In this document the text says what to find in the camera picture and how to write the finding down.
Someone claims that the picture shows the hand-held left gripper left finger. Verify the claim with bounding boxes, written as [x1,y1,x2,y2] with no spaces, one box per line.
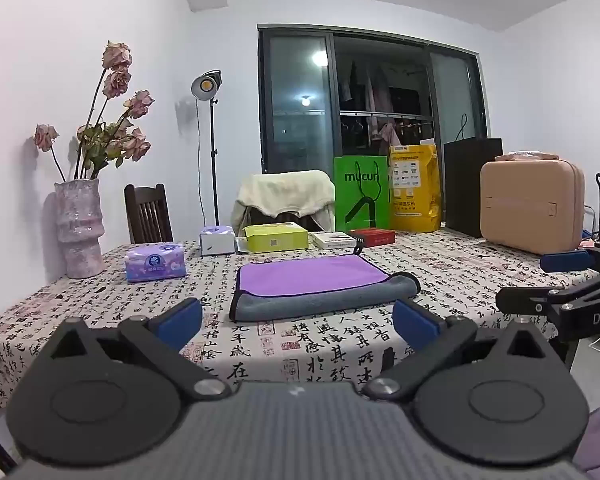
[44,297,233,402]

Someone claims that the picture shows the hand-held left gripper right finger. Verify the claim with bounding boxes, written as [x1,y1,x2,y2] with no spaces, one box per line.
[362,299,551,402]

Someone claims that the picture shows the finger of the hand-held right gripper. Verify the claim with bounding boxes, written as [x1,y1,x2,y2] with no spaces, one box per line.
[540,241,600,274]
[495,267,600,317]

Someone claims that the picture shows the purple and grey towel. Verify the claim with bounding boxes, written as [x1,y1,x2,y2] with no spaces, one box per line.
[228,253,422,322]

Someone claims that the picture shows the purple tissue pack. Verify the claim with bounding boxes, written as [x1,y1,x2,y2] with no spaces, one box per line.
[124,242,187,283]

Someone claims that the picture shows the pink hard suitcase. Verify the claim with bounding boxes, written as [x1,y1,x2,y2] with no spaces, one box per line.
[480,152,586,256]

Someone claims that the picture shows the calligraphy print tablecloth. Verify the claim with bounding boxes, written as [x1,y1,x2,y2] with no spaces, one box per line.
[0,227,600,418]

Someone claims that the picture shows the white tissue box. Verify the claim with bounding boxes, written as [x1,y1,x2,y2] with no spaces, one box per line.
[199,226,236,257]

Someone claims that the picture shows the flat red box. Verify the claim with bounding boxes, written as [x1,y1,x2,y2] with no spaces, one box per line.
[349,228,396,247]

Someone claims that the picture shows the dark wooden chair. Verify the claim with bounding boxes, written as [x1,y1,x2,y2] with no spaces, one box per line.
[124,183,174,245]

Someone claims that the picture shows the flat white box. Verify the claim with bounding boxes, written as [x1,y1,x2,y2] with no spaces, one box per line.
[311,231,357,250]

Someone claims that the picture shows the black paper bag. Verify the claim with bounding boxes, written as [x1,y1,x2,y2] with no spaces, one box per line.
[443,114,504,238]

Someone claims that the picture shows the yellow-green cardboard box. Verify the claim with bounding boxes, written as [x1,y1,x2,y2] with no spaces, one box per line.
[243,222,310,253]

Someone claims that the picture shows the dark cloth-draped chair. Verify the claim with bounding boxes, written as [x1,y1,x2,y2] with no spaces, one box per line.
[244,205,322,235]

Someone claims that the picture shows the yellow plastic bag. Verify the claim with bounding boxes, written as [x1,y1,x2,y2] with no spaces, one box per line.
[389,144,441,233]

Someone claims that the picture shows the pink speckled ceramic vase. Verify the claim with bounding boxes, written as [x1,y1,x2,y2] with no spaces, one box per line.
[54,178,106,279]

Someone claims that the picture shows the green paper bag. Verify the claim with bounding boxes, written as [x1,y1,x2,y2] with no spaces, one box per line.
[334,156,391,233]

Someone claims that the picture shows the cream cloth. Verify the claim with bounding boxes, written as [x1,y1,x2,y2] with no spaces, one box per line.
[231,170,336,233]

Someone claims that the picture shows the dried pink rose bouquet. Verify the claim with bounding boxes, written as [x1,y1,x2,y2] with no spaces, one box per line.
[33,40,156,181]

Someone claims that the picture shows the studio light on stand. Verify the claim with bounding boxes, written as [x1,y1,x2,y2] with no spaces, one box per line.
[190,70,222,227]

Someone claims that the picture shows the hanging clothes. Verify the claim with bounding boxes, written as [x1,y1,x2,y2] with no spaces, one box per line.
[341,59,427,156]

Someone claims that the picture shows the black framed glass door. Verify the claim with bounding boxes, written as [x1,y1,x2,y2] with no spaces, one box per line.
[257,23,491,187]

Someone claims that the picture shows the metal clothes rail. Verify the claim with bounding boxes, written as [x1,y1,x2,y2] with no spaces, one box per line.
[339,109,432,122]

